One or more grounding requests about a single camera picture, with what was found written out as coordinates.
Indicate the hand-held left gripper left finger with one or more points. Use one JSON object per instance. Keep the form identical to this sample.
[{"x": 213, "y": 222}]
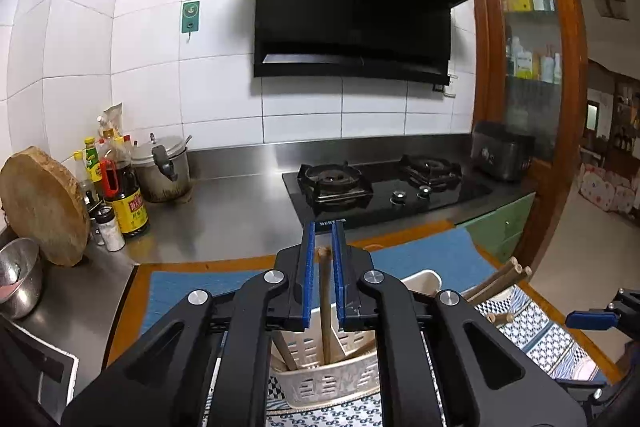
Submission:
[{"x": 307, "y": 277}]

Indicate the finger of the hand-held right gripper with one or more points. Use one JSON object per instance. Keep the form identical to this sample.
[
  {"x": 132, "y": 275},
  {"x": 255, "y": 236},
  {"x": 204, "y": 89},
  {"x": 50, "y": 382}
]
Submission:
[{"x": 592, "y": 320}]

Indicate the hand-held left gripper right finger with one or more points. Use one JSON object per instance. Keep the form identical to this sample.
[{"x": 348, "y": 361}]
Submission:
[{"x": 341, "y": 277}]

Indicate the single wooden chopstick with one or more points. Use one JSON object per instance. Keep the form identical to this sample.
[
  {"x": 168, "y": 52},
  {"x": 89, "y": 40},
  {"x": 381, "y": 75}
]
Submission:
[
  {"x": 327, "y": 307},
  {"x": 289, "y": 354}
]

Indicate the row of wooden chopsticks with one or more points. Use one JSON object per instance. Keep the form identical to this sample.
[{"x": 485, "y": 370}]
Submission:
[{"x": 500, "y": 279}]

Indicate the white plastic utensil holder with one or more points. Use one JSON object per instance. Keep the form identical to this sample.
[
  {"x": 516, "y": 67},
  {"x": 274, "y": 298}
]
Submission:
[{"x": 325, "y": 382}]

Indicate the blue white patterned cloth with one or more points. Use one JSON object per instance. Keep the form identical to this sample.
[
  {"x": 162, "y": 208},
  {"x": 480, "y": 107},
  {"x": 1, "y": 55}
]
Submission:
[{"x": 430, "y": 252}]

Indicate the black gas stove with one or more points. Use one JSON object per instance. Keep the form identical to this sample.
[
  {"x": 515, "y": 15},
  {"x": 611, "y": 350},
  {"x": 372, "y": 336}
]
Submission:
[{"x": 385, "y": 192}]

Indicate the white pink printed panel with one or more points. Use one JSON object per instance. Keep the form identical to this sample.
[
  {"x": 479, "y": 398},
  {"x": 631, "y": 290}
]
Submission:
[{"x": 607, "y": 194}]

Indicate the green cabinet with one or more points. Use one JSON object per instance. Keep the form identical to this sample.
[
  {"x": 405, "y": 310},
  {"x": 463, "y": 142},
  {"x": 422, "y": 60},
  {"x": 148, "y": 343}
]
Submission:
[{"x": 500, "y": 227}]

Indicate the metal pressure cooker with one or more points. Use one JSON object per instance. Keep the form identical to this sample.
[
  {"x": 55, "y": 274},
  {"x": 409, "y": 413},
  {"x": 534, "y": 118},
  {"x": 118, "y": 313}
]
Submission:
[{"x": 160, "y": 172}]

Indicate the black toaster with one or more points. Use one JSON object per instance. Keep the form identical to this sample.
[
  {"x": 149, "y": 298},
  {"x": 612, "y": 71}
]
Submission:
[{"x": 502, "y": 154}]

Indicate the soy sauce bottle yellow label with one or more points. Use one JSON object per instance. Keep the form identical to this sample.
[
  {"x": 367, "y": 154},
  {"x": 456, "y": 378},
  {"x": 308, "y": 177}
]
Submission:
[{"x": 127, "y": 207}]

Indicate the small white seasoning shaker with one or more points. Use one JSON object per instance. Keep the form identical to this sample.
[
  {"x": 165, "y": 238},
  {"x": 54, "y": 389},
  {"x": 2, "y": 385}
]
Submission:
[{"x": 112, "y": 234}]

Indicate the wooden glass door cabinet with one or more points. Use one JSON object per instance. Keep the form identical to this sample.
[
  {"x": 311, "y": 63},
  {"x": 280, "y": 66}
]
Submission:
[{"x": 570, "y": 107}]

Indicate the white bottle green label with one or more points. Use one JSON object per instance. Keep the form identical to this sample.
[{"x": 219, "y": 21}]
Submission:
[{"x": 523, "y": 64}]

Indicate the round wooden cutting board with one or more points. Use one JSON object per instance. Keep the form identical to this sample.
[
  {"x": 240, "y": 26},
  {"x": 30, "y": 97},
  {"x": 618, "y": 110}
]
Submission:
[{"x": 42, "y": 207}]

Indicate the metal bowl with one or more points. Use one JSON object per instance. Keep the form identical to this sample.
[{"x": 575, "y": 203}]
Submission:
[{"x": 17, "y": 277}]

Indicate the wall socket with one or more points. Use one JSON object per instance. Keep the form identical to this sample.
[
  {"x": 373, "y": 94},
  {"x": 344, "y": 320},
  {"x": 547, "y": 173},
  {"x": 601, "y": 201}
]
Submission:
[{"x": 446, "y": 89}]

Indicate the green wall hook sticker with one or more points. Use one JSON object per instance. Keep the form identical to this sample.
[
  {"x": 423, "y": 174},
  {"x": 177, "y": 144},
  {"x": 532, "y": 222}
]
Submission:
[{"x": 190, "y": 17}]

